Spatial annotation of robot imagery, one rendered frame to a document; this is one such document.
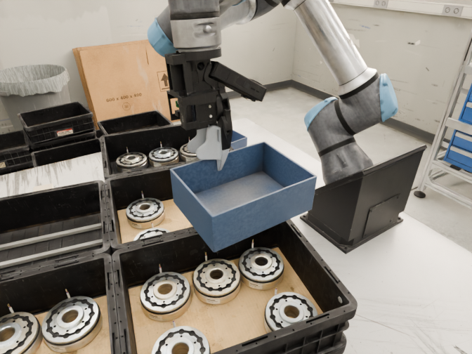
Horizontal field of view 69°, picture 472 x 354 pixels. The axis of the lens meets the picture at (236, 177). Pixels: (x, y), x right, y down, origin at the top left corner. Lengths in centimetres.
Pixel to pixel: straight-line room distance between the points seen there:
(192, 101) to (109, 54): 304
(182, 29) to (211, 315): 53
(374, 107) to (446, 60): 257
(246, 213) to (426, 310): 64
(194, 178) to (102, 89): 298
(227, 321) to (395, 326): 42
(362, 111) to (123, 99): 287
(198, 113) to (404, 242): 84
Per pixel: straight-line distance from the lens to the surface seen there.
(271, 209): 54
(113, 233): 81
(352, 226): 104
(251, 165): 68
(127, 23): 373
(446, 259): 120
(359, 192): 97
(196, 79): 56
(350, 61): 99
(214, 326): 74
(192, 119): 56
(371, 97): 99
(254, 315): 75
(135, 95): 362
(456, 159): 262
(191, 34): 54
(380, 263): 110
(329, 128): 103
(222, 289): 75
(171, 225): 96
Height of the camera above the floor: 144
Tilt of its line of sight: 32 degrees down
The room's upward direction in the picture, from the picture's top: straight up
